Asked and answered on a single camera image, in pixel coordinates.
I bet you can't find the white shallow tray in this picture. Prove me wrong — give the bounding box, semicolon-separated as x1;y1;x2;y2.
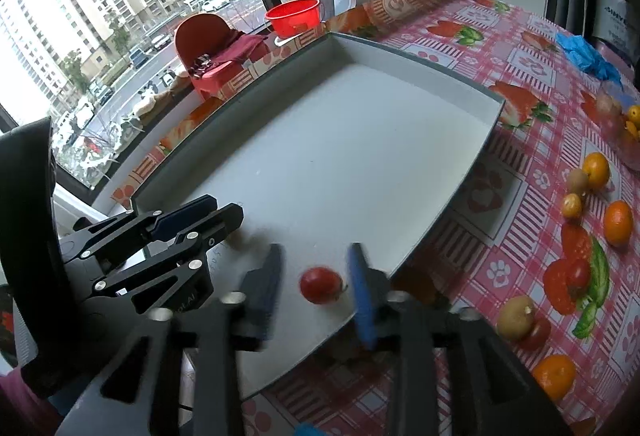
132;33;504;397

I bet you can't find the large mandarin orange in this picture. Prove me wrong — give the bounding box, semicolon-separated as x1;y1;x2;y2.
603;200;634;248

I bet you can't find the blue gloves pile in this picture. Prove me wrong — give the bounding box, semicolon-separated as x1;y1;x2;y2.
555;32;622;85

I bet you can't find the red plastic chair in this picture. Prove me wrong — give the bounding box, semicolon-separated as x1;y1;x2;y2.
174;13;269;100

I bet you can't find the big orange mandarin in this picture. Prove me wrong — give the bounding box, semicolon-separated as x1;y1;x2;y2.
532;354;576;404

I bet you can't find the orange fruit near bowl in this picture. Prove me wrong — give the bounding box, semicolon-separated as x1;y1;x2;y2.
582;151;611;193

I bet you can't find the brown kiwi fruit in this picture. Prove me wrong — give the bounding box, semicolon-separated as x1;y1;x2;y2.
566;167;589;197

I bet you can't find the red plastic basin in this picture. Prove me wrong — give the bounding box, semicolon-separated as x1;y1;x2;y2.
266;0;320;40

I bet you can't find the small yellow kumquat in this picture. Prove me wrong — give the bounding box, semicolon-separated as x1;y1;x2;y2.
561;193;582;221

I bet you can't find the pink strawberry tablecloth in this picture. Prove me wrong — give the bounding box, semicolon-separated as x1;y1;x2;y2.
326;0;639;428

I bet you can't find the brown round fruit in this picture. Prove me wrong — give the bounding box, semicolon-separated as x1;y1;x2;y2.
496;295;535;342

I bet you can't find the clear plastic fruit bowl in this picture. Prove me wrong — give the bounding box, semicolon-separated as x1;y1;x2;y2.
596;81;639;172

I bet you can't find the red cherry tomato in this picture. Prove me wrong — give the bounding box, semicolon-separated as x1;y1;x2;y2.
565;259;591;300
298;266;345;305
518;317;551;350

